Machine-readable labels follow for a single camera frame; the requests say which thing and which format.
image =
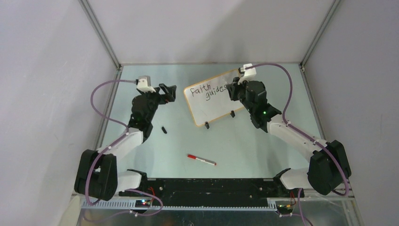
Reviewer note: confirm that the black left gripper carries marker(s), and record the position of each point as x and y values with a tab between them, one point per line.
169	97

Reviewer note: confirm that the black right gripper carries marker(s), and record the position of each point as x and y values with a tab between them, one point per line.
233	86

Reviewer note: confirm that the white whiteboard yellow frame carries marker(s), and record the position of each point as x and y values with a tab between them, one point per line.
209	99

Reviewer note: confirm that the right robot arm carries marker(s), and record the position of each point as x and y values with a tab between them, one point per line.
328	166

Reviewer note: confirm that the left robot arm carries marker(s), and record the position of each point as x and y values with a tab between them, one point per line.
97	174

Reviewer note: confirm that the red whiteboard marker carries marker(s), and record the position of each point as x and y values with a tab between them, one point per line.
201	159

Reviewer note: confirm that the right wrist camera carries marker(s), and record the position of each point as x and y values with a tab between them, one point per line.
247	73

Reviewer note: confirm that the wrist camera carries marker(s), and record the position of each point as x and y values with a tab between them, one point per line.
247	73
143	84

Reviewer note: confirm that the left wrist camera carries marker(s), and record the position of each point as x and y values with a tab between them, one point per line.
143	84

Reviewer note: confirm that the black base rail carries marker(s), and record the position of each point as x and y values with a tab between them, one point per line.
216	192

